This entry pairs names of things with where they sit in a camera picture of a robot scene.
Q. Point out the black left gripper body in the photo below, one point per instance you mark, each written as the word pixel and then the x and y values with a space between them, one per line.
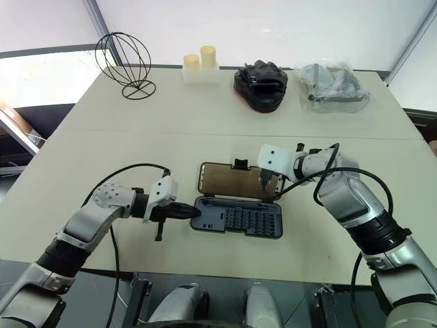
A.
pixel 161 212

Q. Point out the clear bag with goggles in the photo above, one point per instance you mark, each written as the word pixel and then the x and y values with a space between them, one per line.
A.
pixel 329 89

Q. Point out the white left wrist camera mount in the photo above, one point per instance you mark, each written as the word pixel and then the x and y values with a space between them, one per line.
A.
pixel 164 191

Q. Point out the tall cream cylinder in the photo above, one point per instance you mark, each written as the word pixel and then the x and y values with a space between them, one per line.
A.
pixel 209 56

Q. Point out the white plastic holder box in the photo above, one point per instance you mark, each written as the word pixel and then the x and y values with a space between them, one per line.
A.
pixel 200 76

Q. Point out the black metal bracket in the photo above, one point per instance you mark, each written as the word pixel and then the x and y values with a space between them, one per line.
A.
pixel 326 305
pixel 138 297

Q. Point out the silver rounded robot leg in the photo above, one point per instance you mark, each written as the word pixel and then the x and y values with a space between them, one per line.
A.
pixel 263 304
pixel 179 304

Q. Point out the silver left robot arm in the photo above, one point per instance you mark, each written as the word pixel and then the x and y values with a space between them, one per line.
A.
pixel 85 222

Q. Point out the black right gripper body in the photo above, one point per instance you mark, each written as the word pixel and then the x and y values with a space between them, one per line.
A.
pixel 265 176

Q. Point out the white and wooden shelf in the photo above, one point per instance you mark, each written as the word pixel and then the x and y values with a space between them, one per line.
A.
pixel 18 136

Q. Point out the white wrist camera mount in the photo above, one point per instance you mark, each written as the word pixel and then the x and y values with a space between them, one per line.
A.
pixel 164 191
pixel 273 159

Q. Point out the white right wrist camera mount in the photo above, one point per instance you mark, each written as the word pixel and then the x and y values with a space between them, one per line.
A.
pixel 273 159

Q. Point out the dark furniture piece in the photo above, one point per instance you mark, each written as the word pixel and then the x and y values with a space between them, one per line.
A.
pixel 421 123

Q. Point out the black sandals pair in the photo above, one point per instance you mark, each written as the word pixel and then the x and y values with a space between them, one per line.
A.
pixel 261 89

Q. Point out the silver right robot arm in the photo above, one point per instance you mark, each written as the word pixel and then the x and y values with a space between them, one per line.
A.
pixel 362 212

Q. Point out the short cream cylinder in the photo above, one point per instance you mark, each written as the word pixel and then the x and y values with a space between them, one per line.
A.
pixel 191 62

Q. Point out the grey screwdriver bit case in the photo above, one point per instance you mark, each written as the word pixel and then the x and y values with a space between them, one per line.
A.
pixel 239 212

